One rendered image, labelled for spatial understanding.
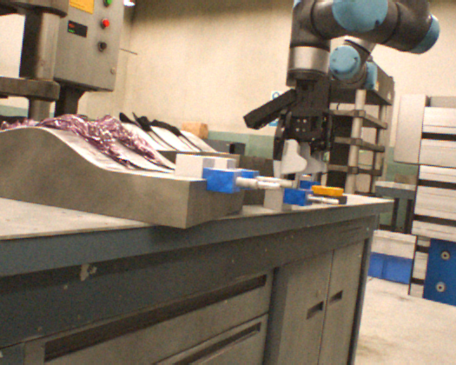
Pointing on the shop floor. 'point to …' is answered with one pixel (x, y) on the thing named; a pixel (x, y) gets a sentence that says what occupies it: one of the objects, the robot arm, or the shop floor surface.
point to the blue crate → (389, 268)
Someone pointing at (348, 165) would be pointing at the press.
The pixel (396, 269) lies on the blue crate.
